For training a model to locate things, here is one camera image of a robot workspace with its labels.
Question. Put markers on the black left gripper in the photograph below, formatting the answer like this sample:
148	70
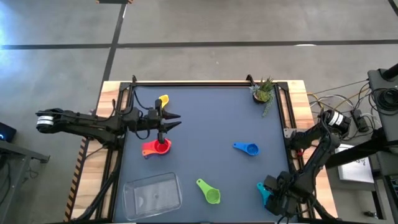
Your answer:
149	119

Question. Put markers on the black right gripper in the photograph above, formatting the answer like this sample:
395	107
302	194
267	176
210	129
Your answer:
283	199

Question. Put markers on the teal measuring cup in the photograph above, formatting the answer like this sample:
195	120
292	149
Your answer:
263	191

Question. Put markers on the yellow measuring cup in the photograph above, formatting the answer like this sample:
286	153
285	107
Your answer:
164	100

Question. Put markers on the red measuring cup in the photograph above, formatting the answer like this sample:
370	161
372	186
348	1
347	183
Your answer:
167	149

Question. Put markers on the orange measuring cup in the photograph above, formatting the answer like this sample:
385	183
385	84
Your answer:
146	153

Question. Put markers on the blue measuring cup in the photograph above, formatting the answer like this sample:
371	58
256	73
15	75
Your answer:
252	150

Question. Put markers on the green measuring cup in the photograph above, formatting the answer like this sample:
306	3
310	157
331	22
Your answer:
213	196

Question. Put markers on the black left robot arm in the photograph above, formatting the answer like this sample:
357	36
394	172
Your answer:
93	126

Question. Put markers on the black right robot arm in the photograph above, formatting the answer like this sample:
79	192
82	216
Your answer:
311	174

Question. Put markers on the clear plastic basket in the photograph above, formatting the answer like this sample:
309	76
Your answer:
155	196

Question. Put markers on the white paper sheet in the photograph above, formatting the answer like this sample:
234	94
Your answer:
354	169

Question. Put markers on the black stand beam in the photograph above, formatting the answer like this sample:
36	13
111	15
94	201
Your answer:
357	152

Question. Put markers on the potted succulent plant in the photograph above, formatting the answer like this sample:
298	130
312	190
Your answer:
262	95

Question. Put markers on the black power strip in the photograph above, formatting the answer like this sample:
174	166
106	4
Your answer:
360	120

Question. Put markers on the yellow black striped tape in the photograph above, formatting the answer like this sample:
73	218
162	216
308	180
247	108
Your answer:
74	183

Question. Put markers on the grey equipment cabinet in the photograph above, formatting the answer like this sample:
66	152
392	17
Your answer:
377	77

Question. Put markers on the grey metal side table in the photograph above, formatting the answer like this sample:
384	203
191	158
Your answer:
15	155

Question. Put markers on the black device with blue light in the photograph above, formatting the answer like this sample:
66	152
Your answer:
7	132

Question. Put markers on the black metal table frame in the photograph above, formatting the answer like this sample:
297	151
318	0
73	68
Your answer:
287	102

